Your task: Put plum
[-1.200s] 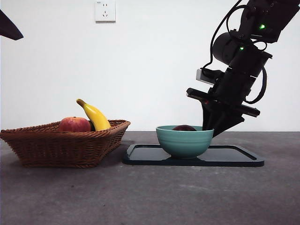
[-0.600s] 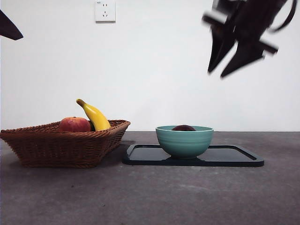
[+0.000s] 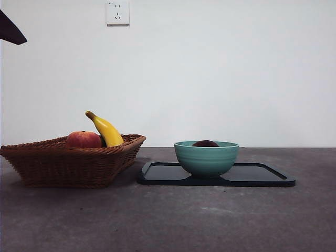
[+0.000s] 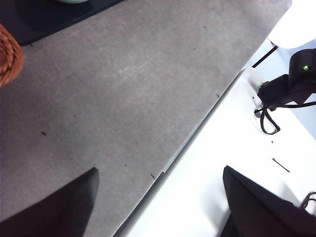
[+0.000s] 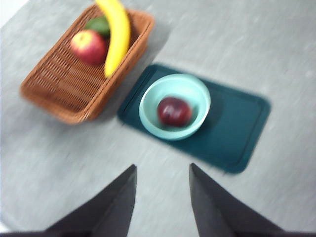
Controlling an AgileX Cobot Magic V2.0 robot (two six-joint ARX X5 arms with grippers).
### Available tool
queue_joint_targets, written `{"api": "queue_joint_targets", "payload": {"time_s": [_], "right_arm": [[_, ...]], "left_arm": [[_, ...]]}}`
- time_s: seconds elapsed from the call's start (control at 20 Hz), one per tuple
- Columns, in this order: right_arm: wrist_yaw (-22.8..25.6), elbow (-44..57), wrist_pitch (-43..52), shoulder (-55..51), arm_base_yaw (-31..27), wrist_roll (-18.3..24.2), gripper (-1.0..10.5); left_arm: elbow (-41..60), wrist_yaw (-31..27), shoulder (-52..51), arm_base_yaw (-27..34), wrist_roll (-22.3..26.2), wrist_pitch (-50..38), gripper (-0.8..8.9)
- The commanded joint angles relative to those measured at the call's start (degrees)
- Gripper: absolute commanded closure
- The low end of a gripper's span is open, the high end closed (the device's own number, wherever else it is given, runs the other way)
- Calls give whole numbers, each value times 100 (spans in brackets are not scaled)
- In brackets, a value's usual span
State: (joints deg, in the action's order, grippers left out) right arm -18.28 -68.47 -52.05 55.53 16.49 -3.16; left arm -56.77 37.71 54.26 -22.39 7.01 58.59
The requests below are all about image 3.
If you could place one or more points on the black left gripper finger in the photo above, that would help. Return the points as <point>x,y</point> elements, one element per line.
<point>10,32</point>

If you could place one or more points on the dark red plum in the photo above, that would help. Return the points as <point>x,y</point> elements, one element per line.
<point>205,144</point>

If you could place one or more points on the teal ribbed bowl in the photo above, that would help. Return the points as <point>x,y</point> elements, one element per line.
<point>207,160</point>

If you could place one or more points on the red orange peach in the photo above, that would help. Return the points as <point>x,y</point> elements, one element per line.
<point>82,140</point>

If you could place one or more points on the yellow banana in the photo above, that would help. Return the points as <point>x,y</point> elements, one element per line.
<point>109,131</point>

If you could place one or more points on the brown wicker basket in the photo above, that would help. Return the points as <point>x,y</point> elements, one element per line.
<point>68,168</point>

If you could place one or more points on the dark green rectangular tray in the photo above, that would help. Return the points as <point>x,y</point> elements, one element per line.
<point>162,174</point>

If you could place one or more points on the white wall socket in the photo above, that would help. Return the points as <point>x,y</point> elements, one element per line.
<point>118,13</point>

